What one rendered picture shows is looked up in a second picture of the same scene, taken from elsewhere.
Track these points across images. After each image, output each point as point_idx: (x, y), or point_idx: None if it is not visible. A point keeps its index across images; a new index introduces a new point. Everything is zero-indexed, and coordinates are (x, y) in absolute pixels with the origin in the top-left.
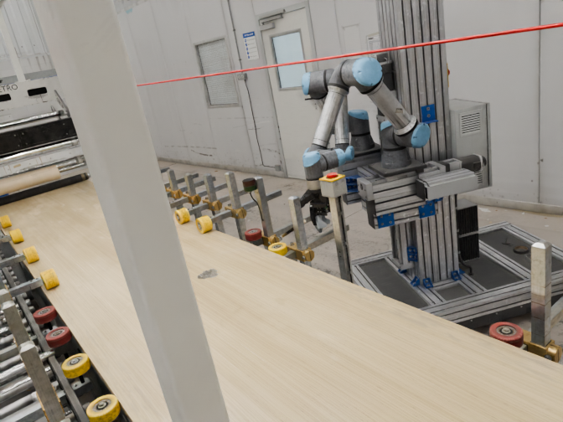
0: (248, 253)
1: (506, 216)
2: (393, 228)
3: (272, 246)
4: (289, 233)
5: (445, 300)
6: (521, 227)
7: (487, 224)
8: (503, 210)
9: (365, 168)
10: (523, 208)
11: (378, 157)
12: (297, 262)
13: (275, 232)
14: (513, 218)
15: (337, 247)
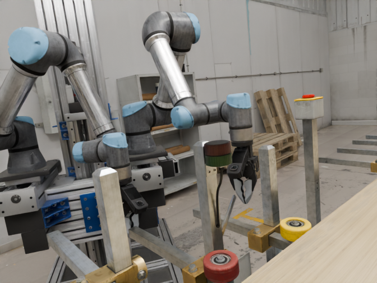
0: (322, 249)
1: (16, 255)
2: (97, 250)
3: (294, 227)
4: (224, 232)
5: (170, 280)
6: (44, 251)
7: (15, 266)
8: (3, 255)
9: (63, 185)
10: (19, 245)
11: (50, 176)
12: (342, 205)
13: (193, 257)
14: (24, 252)
15: (315, 179)
